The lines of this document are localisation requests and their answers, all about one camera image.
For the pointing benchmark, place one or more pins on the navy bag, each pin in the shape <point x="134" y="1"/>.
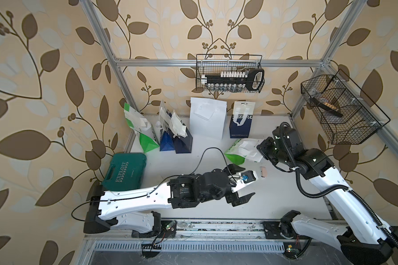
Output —
<point x="241" y="120"/>
<point x="183" y="145"/>

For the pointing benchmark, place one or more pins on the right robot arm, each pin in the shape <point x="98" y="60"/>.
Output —
<point x="366" y="239"/>

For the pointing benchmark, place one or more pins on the black socket set holder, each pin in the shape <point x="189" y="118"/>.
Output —
<point x="250" y="80"/>

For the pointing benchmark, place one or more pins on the navy bag front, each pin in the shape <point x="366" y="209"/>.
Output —
<point x="183" y="145"/>

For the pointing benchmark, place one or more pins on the dark tool in basket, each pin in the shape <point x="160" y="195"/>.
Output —
<point x="323" y="108"/>

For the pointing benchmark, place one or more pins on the navy bag rear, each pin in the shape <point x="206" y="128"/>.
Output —
<point x="241" y="120"/>

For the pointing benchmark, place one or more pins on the wire basket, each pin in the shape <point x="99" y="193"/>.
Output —
<point x="341" y="109"/>
<point x="216" y="63"/>

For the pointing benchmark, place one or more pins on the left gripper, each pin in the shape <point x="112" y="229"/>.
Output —
<point x="235" y="198"/>

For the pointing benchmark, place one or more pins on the right wire basket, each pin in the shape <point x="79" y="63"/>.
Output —
<point x="341" y="109"/>

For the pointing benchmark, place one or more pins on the back wire basket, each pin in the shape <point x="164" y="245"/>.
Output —
<point x="216" y="63"/>

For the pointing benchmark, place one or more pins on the aluminium frame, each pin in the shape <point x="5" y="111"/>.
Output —
<point x="260" y="51"/>

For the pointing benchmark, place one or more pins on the green tool case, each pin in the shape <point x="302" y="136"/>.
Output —
<point x="125" y="172"/>

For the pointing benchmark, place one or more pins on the green white bag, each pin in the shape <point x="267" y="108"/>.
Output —
<point x="244" y="149"/>
<point x="143" y="128"/>

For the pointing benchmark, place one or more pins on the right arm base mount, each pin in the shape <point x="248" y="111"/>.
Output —
<point x="283" y="229"/>

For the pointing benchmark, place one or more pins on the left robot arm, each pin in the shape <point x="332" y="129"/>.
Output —
<point x="136" y="210"/>

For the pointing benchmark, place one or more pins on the large white paper bag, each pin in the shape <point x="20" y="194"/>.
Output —
<point x="207" y="117"/>

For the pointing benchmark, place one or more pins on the blue white Cheerful bag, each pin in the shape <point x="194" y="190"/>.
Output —
<point x="165" y="140"/>

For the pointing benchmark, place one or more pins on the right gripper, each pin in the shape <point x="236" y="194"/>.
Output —
<point x="263" y="146"/>

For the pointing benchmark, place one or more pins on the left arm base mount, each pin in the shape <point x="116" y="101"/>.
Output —
<point x="161" y="230"/>

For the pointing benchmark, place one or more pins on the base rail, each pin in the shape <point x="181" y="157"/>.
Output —
<point x="207" y="242"/>

